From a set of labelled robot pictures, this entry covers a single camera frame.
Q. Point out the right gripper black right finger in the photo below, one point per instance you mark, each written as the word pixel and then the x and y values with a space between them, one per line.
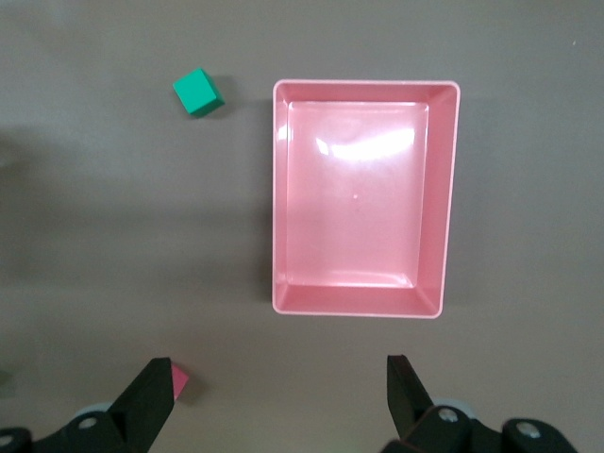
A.
pixel 424 424

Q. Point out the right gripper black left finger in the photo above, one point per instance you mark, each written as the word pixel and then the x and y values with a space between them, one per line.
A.
pixel 137 410

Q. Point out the pink foam cube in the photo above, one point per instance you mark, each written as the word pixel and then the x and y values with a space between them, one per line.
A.
pixel 179 382

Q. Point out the pink plastic bin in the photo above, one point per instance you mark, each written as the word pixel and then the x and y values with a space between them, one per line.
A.
pixel 358 198

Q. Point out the green foam cube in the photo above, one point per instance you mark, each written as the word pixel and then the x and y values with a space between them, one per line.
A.
pixel 197 92

